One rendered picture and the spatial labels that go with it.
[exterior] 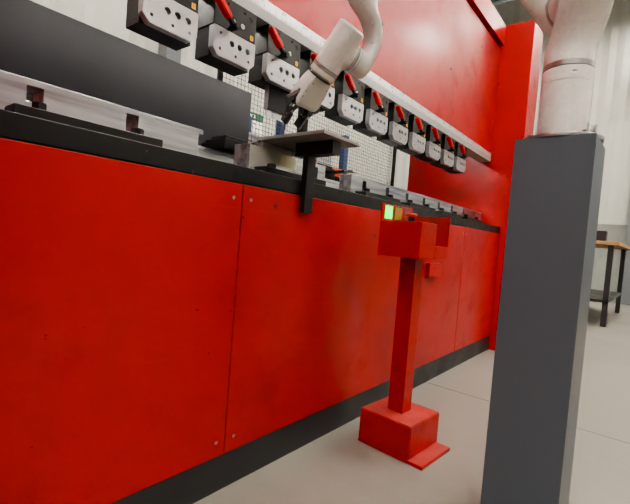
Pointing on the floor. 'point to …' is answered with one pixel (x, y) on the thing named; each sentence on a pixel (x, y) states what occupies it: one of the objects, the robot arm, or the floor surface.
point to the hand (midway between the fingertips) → (293, 119)
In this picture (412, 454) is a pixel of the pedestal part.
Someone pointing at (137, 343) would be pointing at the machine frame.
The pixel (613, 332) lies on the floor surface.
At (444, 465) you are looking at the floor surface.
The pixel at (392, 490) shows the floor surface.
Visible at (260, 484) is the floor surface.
